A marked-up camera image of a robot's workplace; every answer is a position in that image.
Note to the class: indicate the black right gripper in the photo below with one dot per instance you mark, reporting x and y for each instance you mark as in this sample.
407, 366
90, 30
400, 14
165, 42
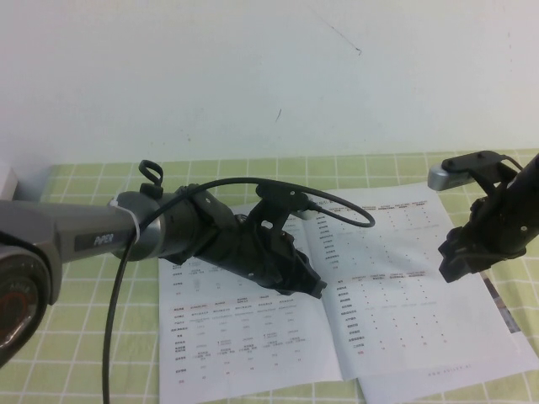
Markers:
497, 231

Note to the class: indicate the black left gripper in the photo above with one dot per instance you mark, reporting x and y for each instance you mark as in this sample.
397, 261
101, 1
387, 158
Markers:
242, 252

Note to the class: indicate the white printed booklet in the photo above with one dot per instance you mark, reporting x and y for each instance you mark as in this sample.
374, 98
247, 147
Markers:
400, 303

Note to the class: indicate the grey left Piper robot arm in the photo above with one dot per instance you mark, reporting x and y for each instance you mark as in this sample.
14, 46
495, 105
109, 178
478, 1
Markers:
92, 223

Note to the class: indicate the dark right Piper robot arm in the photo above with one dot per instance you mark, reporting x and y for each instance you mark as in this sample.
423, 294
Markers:
526, 198

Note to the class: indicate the white zip tie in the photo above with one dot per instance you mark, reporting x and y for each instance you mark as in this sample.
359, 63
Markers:
135, 223

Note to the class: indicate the green white checked tablecloth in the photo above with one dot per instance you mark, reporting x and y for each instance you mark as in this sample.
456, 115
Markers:
135, 336

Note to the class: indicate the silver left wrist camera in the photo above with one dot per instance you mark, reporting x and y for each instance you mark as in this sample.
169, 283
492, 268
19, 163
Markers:
307, 215

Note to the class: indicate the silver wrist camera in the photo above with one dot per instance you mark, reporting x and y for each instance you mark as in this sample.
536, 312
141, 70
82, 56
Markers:
442, 179
307, 215

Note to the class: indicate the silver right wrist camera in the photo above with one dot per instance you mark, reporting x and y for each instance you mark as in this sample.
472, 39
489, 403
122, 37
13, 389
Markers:
442, 179

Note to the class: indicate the black left camera mount bracket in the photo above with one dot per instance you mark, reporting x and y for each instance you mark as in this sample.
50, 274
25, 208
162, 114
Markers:
280, 195

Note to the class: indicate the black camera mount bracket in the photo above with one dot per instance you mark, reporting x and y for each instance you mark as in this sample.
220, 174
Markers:
280, 195
476, 162

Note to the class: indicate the black right camera mount bracket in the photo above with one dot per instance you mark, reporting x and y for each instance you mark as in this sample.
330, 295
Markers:
476, 162

